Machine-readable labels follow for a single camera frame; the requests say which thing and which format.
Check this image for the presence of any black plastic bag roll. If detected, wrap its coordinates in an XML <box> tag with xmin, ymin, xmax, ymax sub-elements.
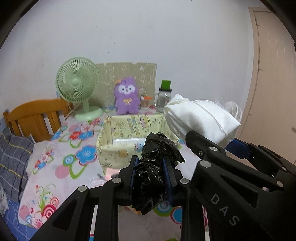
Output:
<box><xmin>132</xmin><ymin>132</ymin><xmax>185</xmax><ymax>215</ymax></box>

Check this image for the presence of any white cloth bundle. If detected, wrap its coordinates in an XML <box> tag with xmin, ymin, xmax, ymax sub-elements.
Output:
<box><xmin>164</xmin><ymin>94</ymin><xmax>240</xmax><ymax>148</ymax></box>

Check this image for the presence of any pink paper packet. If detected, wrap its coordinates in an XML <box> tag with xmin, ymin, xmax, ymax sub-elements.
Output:
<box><xmin>105</xmin><ymin>168</ymin><xmax>120</xmax><ymax>181</ymax></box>

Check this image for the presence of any white standing fan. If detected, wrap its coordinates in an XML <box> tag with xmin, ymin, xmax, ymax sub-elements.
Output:
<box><xmin>213</xmin><ymin>100</ymin><xmax>242</xmax><ymax>122</ymax></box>

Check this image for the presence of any floral tablecloth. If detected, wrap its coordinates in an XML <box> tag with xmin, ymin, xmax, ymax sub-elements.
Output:
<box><xmin>17</xmin><ymin>105</ymin><xmax>209</xmax><ymax>241</ymax></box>

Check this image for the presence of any yellow cartoon storage box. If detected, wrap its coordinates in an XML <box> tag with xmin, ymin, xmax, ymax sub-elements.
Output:
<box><xmin>96</xmin><ymin>113</ymin><xmax>180</xmax><ymax>172</ymax></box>

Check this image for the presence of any grey plaid bedding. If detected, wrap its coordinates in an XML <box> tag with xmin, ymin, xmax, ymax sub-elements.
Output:
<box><xmin>0</xmin><ymin>128</ymin><xmax>34</xmax><ymax>202</ymax></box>

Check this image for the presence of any glass jar green lid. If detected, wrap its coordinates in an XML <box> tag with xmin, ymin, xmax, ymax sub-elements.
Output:
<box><xmin>154</xmin><ymin>80</ymin><xmax>171</xmax><ymax>113</ymax></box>

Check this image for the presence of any small jar orange lid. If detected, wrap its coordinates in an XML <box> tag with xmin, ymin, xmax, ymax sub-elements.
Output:
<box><xmin>140</xmin><ymin>95</ymin><xmax>152</xmax><ymax>109</ymax></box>

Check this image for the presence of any purple plush toy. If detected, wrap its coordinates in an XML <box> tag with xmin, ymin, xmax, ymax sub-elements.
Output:
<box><xmin>113</xmin><ymin>77</ymin><xmax>140</xmax><ymax>115</ymax></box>

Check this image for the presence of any green patterned cardboard board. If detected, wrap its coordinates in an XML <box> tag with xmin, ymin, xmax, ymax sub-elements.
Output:
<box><xmin>89</xmin><ymin>62</ymin><xmax>158</xmax><ymax>108</ymax></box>

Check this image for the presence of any green desk fan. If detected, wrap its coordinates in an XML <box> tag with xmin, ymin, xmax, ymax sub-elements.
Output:
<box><xmin>56</xmin><ymin>57</ymin><xmax>103</xmax><ymax>121</ymax></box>

